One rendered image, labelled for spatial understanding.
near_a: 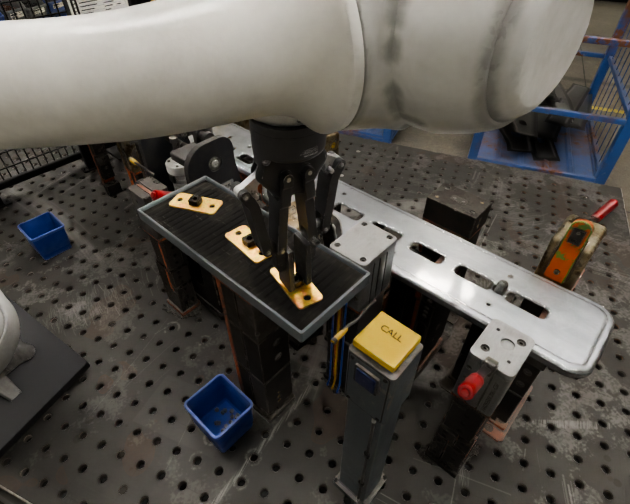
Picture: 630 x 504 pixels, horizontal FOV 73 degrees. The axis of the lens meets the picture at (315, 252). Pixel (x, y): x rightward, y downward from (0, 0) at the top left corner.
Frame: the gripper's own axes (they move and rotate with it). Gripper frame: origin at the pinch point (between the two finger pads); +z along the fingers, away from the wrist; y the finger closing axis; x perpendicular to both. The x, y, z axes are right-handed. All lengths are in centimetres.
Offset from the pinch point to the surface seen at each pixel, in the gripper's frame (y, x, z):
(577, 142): 277, 94, 104
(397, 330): 6.6, -13.2, 4.1
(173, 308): -12, 47, 50
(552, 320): 40.2, -17.7, 20.1
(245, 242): -2.4, 10.3, 3.1
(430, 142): 215, 169, 120
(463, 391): 9.1, -22.4, 6.8
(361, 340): 2.1, -12.0, 4.1
